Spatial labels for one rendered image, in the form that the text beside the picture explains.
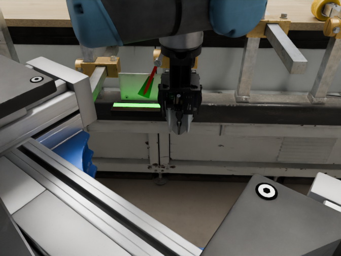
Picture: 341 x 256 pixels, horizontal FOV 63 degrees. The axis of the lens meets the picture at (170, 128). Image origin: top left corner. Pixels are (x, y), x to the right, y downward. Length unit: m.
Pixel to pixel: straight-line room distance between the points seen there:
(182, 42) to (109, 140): 1.04
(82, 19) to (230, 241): 0.23
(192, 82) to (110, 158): 1.08
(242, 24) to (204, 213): 1.22
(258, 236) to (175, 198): 1.34
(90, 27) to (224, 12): 0.14
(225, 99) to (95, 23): 0.73
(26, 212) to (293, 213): 0.27
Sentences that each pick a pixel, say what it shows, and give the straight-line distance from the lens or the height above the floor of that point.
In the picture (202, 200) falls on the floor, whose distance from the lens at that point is 1.53.
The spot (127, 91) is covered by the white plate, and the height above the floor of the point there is 0.73.
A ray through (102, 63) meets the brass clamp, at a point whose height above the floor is 0.83.
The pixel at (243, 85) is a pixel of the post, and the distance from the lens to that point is 0.94.
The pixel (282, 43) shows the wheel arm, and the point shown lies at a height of 0.96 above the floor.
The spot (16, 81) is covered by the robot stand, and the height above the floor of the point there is 1.04.
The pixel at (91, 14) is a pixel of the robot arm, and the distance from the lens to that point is 0.29.
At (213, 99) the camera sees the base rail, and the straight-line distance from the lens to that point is 0.97.
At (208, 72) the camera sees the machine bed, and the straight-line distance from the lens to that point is 1.15.
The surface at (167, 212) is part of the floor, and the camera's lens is 1.48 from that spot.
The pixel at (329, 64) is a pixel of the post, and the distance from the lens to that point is 0.99.
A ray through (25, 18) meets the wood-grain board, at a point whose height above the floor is 0.90.
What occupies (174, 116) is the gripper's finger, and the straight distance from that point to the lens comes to 0.59.
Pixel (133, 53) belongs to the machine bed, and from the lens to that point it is 1.13.
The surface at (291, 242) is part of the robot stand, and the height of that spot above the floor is 1.04.
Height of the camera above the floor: 1.21
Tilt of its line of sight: 38 degrees down
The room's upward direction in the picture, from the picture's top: straight up
